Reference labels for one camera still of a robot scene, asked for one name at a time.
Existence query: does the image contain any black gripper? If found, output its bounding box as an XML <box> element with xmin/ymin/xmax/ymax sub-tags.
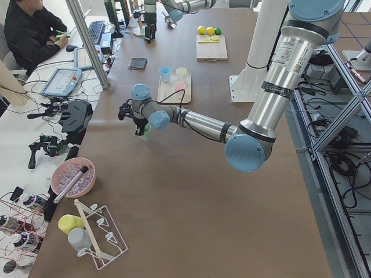
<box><xmin>144</xmin><ymin>12</ymin><xmax>157</xmax><ymax>44</ymax></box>
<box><xmin>133</xmin><ymin>116</ymin><xmax>147</xmax><ymax>136</ymax></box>

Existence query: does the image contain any blue cup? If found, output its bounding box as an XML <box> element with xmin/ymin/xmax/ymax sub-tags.
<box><xmin>159</xmin><ymin>67</ymin><xmax>171</xmax><ymax>83</ymax></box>

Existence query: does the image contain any grey folded cloth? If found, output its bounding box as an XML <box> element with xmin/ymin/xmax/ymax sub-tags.
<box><xmin>128</xmin><ymin>57</ymin><xmax>147</xmax><ymax>70</ymax></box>

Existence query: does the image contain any wooden cutting board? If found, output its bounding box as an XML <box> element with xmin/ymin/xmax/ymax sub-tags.
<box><xmin>196</xmin><ymin>35</ymin><xmax>228</xmax><ymax>61</ymax></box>

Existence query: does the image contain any steel ice scoop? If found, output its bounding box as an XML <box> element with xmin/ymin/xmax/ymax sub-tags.
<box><xmin>162</xmin><ymin>12</ymin><xmax>177</xmax><ymax>29</ymax></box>

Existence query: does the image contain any whole lemon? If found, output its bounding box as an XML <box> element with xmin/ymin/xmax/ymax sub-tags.
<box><xmin>197</xmin><ymin>25</ymin><xmax>206</xmax><ymax>35</ymax></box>
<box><xmin>205</xmin><ymin>27</ymin><xmax>215</xmax><ymax>36</ymax></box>

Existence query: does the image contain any black keyboard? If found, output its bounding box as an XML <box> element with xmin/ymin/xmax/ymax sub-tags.
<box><xmin>88</xmin><ymin>20</ymin><xmax>106</xmax><ymax>45</ymax></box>

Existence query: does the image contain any yellow cup on rack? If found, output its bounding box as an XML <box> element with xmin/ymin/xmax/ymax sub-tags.
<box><xmin>58</xmin><ymin>214</ymin><xmax>85</xmax><ymax>235</ymax></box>

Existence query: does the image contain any black monitor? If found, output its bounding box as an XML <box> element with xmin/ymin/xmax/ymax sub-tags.
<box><xmin>104</xmin><ymin>0</ymin><xmax>130</xmax><ymax>39</ymax></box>

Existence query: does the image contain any steel muddler black tip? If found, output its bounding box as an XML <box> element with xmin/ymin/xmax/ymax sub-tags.
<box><xmin>53</xmin><ymin>166</ymin><xmax>89</xmax><ymax>204</ymax></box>

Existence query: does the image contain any whole lemon lower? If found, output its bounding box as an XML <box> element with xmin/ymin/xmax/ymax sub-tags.
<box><xmin>205</xmin><ymin>27</ymin><xmax>215</xmax><ymax>36</ymax></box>

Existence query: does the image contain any seated person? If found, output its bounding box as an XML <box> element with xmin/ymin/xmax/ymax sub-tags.
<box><xmin>4</xmin><ymin>0</ymin><xmax>69</xmax><ymax>75</ymax></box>

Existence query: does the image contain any green lime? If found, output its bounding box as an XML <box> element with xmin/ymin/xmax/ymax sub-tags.
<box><xmin>214</xmin><ymin>28</ymin><xmax>222</xmax><ymax>35</ymax></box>

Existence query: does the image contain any whole lemon upper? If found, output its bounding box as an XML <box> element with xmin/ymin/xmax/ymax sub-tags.
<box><xmin>197</xmin><ymin>25</ymin><xmax>206</xmax><ymax>35</ymax></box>

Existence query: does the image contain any grey cup on rack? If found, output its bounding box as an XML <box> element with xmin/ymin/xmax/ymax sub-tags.
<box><xmin>68</xmin><ymin>228</ymin><xmax>92</xmax><ymax>251</ymax></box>

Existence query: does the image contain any white wire cup rack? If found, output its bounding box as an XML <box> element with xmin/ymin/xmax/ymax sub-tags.
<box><xmin>74</xmin><ymin>199</ymin><xmax>129</xmax><ymax>270</ymax></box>

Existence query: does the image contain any pink cup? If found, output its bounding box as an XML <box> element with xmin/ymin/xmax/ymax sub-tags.
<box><xmin>173</xmin><ymin>81</ymin><xmax>186</xmax><ymax>98</ymax></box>

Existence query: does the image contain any aluminium frame post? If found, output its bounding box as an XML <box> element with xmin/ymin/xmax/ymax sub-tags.
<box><xmin>66</xmin><ymin>0</ymin><xmax>110</xmax><ymax>90</ymax></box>

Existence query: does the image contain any pink bowl with ice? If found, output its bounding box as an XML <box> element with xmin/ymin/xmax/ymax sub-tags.
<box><xmin>51</xmin><ymin>158</ymin><xmax>96</xmax><ymax>198</ymax></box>

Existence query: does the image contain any wooden cup stand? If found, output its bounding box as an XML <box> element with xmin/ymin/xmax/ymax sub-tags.
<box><xmin>129</xmin><ymin>0</ymin><xmax>144</xmax><ymax>37</ymax></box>

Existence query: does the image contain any cream rabbit tray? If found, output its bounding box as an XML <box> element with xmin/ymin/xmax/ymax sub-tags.
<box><xmin>157</xmin><ymin>72</ymin><xmax>192</xmax><ymax>104</ymax></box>

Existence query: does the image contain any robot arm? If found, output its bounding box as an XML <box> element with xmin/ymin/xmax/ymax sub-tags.
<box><xmin>130</xmin><ymin>1</ymin><xmax>344</xmax><ymax>172</ymax></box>
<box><xmin>144</xmin><ymin>0</ymin><xmax>216</xmax><ymax>44</ymax></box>

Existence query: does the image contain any cream yellow cup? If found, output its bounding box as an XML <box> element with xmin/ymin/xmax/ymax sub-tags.
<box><xmin>176</xmin><ymin>67</ymin><xmax>188</xmax><ymax>83</ymax></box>

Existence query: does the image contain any blue teach pendant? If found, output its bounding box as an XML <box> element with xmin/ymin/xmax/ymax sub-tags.
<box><xmin>40</xmin><ymin>68</ymin><xmax>82</xmax><ymax>97</ymax></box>

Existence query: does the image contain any green cup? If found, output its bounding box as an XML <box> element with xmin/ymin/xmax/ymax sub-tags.
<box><xmin>141</xmin><ymin>123</ymin><xmax>151</xmax><ymax>141</ymax></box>

